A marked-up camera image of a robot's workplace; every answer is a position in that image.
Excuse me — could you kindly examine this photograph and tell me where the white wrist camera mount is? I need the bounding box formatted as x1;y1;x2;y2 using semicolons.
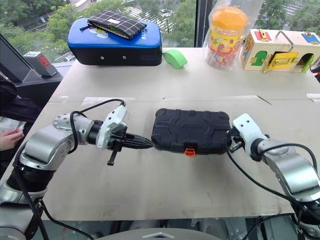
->
232;113;269;155
96;104;129;150

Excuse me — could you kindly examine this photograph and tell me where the bystander bare hand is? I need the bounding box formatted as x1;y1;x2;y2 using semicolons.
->
0;129;25;152

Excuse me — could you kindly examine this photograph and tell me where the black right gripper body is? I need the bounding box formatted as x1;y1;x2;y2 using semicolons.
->
225;126;244;153

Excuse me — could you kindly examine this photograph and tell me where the toy jar orange lid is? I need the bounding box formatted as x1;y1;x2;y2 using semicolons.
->
207;6;249;70

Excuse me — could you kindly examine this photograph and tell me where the white paper sheet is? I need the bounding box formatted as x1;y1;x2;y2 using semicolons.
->
0;116;26;133

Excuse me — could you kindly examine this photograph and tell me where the black white grid pouch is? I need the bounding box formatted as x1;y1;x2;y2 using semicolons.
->
79;9;148;41

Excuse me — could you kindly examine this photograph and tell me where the grey box red label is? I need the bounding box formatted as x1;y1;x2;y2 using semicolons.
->
24;51;58;77

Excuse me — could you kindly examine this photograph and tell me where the wooden latch busy board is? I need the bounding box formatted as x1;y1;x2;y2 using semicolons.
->
240;28;320;75

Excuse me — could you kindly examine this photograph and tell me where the blue black padded cushion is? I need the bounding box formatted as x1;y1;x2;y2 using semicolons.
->
66;17;163;67

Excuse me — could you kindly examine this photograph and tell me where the bystander dark clothing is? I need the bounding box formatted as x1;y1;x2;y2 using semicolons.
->
0;72;43;176

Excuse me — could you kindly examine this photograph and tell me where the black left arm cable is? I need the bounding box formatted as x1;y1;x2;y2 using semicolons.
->
12;98;126;240

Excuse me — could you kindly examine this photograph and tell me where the black tool case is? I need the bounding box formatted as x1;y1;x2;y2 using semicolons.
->
150;107;232;158

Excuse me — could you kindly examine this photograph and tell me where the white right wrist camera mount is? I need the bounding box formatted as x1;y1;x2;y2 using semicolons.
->
232;113;269;155

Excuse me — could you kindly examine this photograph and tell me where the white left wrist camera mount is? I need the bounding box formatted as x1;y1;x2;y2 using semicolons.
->
96;104;129;150

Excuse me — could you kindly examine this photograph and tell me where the black angled stand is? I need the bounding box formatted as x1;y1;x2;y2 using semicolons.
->
0;33;63;107

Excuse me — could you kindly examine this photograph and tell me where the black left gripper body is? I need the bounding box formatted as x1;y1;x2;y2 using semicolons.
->
107;126;134;167

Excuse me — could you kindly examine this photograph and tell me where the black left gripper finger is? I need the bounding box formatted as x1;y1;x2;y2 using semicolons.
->
128;141;154;151
128;134;154;145

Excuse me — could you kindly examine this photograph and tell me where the dark window frame post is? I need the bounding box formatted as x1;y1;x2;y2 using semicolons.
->
194;0;215;48

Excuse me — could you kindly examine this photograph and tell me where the green foam block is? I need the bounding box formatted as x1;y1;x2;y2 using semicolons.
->
162;48;188;70

